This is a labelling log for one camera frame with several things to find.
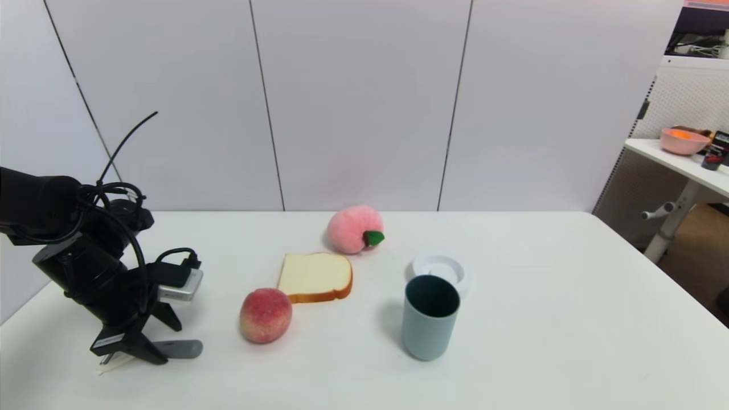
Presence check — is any pink bowl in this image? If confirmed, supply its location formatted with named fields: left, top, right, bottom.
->
left=660, top=128, right=711, bottom=156

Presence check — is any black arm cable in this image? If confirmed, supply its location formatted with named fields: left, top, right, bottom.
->
left=77, top=111, right=201, bottom=315

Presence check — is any white side table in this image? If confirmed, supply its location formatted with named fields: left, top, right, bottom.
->
left=624, top=138, right=729, bottom=264

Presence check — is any white pegboard panel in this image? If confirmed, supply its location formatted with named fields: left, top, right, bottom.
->
left=592, top=56, right=729, bottom=251

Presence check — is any blue grey plastic cup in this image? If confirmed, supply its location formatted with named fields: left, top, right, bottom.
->
left=400, top=274, right=461, bottom=361

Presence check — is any toy bread slice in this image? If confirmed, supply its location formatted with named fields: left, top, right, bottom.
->
left=277, top=252, right=354, bottom=304

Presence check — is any pink plush peach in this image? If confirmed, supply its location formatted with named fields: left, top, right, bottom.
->
left=326, top=206, right=386, bottom=255

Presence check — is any realistic red yellow peach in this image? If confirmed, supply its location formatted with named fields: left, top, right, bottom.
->
left=239, top=287, right=293, bottom=344

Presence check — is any grey handled white peeler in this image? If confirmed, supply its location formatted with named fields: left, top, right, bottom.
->
left=97, top=339, right=203, bottom=375

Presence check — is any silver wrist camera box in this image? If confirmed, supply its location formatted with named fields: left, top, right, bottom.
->
left=158, top=268, right=204, bottom=303

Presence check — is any grey table crank handle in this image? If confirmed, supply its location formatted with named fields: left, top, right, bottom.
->
left=640, top=202, right=677, bottom=221

